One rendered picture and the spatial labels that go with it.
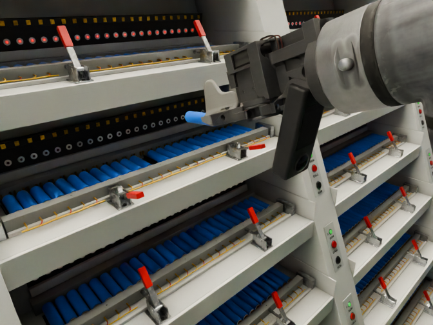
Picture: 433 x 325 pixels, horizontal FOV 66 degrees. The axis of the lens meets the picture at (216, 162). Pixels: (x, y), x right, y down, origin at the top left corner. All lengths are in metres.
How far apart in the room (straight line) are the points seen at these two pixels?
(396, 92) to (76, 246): 0.44
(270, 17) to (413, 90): 0.58
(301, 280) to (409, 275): 0.54
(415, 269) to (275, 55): 1.14
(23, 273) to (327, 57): 0.44
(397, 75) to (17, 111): 0.45
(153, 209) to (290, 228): 0.36
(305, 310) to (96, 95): 0.66
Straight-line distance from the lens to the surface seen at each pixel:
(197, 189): 0.61
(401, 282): 1.33
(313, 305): 0.90
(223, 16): 0.90
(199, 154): 0.66
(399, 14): 0.29
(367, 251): 1.10
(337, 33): 0.32
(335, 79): 0.31
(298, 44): 0.36
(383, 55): 0.29
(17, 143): 0.66
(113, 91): 0.56
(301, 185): 0.83
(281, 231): 0.79
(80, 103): 0.54
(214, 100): 0.44
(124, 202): 0.56
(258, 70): 0.37
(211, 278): 0.67
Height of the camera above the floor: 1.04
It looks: 7 degrees down
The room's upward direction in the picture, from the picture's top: 16 degrees counter-clockwise
